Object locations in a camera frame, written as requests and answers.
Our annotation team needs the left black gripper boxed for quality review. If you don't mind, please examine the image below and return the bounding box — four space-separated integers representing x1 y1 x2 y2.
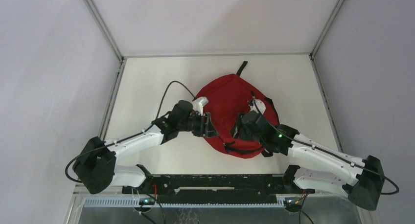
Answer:
178 112 219 138

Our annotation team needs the red student backpack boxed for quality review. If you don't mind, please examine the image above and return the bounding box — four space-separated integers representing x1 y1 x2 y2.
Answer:
197 61 279 159

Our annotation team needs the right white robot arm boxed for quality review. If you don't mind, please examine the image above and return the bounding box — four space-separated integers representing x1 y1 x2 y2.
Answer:
231 111 386 211

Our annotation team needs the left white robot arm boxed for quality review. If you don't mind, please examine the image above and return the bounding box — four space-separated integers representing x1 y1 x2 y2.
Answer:
69 97 219 194

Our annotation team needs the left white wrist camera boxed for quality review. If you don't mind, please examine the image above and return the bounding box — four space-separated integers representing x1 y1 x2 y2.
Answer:
191 96 208 115

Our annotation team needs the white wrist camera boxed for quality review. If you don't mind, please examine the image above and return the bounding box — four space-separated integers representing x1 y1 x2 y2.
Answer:
248 98 266 115
191 96 208 115

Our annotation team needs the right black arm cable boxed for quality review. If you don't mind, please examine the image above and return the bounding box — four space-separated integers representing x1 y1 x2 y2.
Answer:
250 90 400 224

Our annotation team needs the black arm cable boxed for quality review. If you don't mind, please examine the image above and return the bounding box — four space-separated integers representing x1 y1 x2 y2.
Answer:
64 80 197 184
250 90 400 224

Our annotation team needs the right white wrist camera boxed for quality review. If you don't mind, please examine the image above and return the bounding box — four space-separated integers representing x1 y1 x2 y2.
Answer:
248 98 266 115

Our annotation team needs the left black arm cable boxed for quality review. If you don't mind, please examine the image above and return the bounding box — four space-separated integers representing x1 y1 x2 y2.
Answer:
64 80 197 184

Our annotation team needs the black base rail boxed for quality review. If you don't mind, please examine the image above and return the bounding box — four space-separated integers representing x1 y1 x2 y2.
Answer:
122 174 303 205

